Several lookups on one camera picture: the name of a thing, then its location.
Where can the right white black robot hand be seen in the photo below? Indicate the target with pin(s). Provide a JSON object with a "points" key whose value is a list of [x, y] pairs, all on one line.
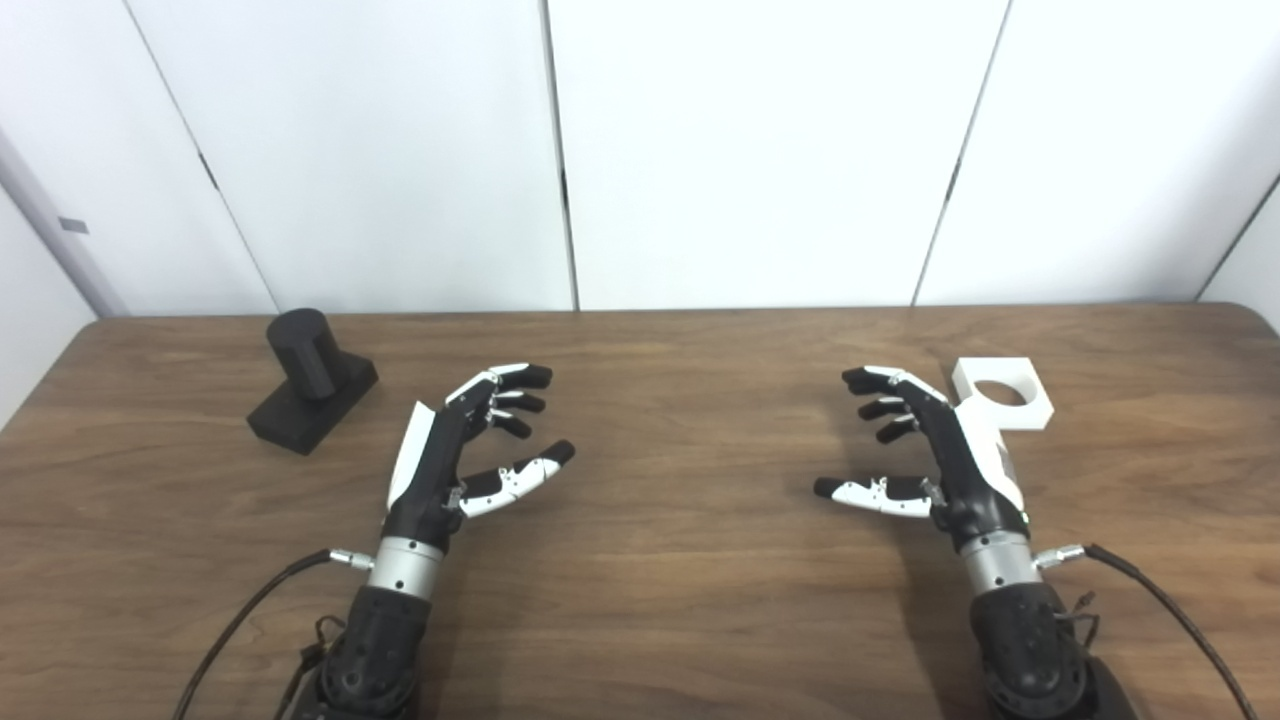
{"points": [[965, 470]]}

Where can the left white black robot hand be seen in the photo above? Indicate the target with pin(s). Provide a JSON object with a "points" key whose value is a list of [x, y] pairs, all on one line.
{"points": [[430, 470]]}

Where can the white square piece with hole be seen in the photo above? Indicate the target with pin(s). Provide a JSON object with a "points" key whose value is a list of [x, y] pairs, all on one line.
{"points": [[1025, 412]]}

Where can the black peg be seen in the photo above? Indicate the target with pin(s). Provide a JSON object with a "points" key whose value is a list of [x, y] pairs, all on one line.
{"points": [[310, 385]]}

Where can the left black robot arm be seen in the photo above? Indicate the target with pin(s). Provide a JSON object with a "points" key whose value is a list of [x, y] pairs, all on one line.
{"points": [[385, 640]]}

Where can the small grey tag on post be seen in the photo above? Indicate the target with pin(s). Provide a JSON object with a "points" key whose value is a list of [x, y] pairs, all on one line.
{"points": [[73, 225]]}

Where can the grey wall post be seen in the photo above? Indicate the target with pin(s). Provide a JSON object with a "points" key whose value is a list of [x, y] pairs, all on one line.
{"points": [[55, 215]]}

